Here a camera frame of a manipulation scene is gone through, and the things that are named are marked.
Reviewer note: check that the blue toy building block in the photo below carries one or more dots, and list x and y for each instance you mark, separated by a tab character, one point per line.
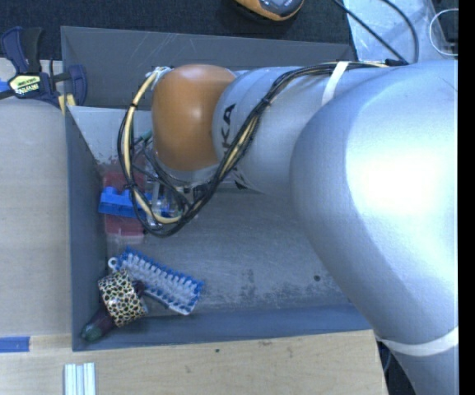
115	203

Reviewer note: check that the red-brown flat block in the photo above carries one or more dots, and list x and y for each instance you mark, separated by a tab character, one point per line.
122	225

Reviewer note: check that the blue and white scrub brush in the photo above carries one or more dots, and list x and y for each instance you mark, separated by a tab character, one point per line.
167	280

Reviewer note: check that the grey metal bin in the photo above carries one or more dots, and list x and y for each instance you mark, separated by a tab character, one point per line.
241	245

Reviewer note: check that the leopard print tape roll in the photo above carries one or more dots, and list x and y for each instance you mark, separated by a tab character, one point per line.
122	298

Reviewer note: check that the dark purple toy eggplant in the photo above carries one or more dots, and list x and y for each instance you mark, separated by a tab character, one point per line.
97	328

